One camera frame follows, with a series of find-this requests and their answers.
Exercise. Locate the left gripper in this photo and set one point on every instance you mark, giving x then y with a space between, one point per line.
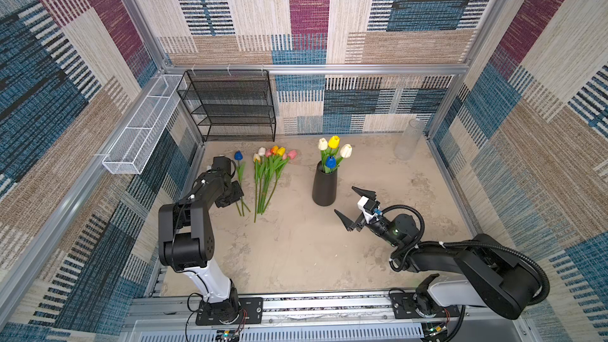
237 192

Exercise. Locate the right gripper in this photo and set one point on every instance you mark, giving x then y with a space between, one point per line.
348 224

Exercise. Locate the black cylindrical vase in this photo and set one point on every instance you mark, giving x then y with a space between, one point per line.
324 191

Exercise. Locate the blue tulip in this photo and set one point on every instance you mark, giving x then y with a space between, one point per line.
330 164
240 168

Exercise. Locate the cream white tulip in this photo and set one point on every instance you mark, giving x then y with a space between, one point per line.
345 152

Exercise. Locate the yellow tulip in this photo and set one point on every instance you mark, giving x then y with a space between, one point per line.
333 145

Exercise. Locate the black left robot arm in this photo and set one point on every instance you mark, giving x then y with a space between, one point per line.
186 242

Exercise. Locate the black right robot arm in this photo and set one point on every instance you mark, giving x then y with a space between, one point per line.
479 272

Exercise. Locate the clear glass vase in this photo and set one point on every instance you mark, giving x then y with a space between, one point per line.
406 146

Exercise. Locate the bundled tulip bunch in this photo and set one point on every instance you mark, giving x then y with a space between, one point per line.
267 164

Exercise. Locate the pink tulip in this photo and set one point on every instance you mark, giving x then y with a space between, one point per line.
290 154

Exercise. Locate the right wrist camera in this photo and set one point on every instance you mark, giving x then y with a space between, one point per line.
369 207

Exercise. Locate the black wire mesh shelf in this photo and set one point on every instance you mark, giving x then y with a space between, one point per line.
230 105

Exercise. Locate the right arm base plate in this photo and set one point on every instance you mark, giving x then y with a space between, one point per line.
409 305

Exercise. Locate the aluminium mounting rail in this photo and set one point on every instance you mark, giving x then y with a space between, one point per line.
320 316

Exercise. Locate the white wire mesh basket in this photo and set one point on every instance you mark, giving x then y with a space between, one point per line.
137 141

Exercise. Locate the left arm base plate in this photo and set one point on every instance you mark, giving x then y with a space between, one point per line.
230 312

